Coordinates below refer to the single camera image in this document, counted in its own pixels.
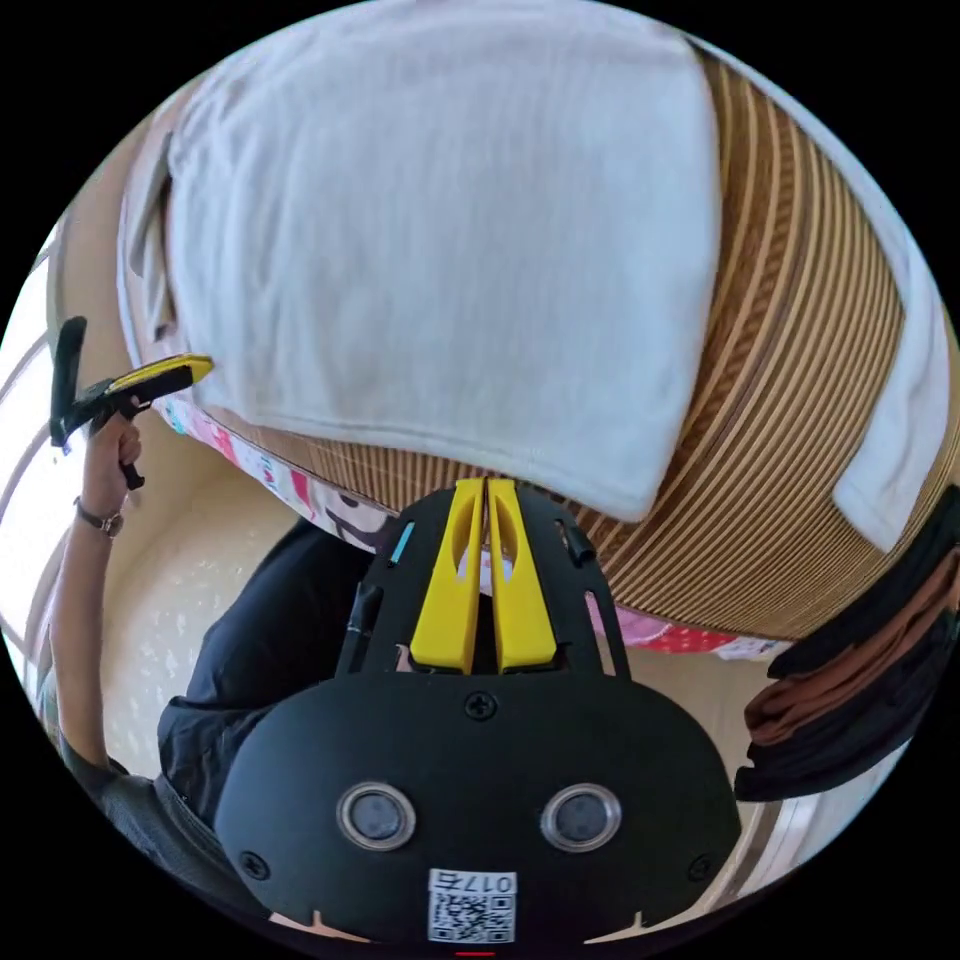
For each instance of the pile of clothes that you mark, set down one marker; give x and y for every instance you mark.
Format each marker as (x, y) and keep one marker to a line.
(855, 690)

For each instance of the person's body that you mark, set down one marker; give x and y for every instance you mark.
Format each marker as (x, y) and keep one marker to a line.
(255, 660)

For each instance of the person's left hand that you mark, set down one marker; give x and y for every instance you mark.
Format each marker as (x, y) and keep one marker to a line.
(109, 465)

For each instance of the bed with woven striped mat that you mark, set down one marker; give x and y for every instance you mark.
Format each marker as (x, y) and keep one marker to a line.
(787, 390)

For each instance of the white long sleeve shirt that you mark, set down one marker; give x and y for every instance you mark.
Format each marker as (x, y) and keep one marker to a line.
(450, 247)

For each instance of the window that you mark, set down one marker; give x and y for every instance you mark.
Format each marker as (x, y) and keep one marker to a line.
(26, 450)

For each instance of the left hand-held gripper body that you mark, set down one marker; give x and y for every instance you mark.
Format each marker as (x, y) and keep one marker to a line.
(105, 401)

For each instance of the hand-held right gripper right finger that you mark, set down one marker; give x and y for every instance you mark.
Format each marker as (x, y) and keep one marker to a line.
(525, 615)

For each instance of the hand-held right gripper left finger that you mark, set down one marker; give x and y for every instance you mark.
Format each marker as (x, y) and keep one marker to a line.
(442, 615)

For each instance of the person's left forearm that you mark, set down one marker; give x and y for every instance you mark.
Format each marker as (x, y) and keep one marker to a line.
(79, 600)

